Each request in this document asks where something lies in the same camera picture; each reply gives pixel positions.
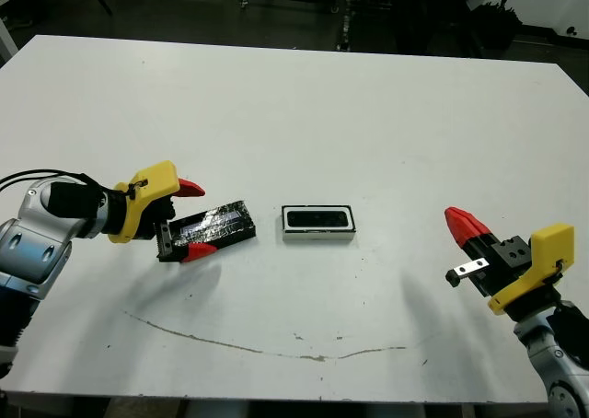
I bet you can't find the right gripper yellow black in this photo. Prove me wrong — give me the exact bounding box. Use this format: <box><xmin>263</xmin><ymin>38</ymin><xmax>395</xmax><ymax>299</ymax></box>
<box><xmin>444</xmin><ymin>206</ymin><xmax>577</xmax><ymax>316</ymax></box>

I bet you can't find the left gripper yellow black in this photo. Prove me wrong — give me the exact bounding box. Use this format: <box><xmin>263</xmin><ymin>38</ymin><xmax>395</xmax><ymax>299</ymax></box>
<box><xmin>108</xmin><ymin>159</ymin><xmax>219</xmax><ymax>264</ymax></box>

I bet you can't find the black scuffed box lid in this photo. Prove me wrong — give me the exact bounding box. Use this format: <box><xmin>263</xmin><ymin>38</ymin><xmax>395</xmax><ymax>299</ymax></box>
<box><xmin>158</xmin><ymin>199</ymin><xmax>257</xmax><ymax>262</ymax></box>

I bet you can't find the small black camera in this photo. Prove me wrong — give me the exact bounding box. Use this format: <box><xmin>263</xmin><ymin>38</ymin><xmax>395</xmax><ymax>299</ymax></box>
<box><xmin>285</xmin><ymin>209</ymin><xmax>350</xmax><ymax>229</ymax></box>

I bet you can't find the white side table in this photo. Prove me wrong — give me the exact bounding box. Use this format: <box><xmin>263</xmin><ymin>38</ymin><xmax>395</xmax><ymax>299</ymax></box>
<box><xmin>0</xmin><ymin>0</ymin><xmax>19</xmax><ymax>64</ymax></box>

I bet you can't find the camera box base white inlay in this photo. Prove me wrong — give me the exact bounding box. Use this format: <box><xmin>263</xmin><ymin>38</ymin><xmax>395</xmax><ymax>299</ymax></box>
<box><xmin>280</xmin><ymin>203</ymin><xmax>356</xmax><ymax>243</ymax></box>

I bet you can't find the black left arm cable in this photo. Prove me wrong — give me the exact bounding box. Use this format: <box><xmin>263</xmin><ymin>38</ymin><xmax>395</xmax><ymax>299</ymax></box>
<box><xmin>0</xmin><ymin>168</ymin><xmax>100</xmax><ymax>193</ymax></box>

